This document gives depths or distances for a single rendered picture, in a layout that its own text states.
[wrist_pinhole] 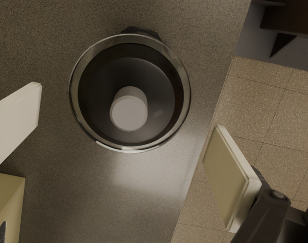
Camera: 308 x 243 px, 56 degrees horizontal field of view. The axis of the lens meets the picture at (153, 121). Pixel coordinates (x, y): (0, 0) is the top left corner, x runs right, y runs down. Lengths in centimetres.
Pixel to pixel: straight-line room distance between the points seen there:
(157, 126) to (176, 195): 34
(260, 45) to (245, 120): 38
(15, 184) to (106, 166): 16
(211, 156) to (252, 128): 144
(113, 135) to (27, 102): 10
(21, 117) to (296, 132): 162
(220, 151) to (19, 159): 45
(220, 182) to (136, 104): 8
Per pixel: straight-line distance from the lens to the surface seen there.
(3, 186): 57
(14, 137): 17
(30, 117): 19
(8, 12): 51
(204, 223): 188
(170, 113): 25
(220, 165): 17
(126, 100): 21
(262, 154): 171
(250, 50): 149
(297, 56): 159
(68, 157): 55
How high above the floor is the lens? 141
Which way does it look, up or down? 69 degrees down
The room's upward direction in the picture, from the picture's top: 175 degrees clockwise
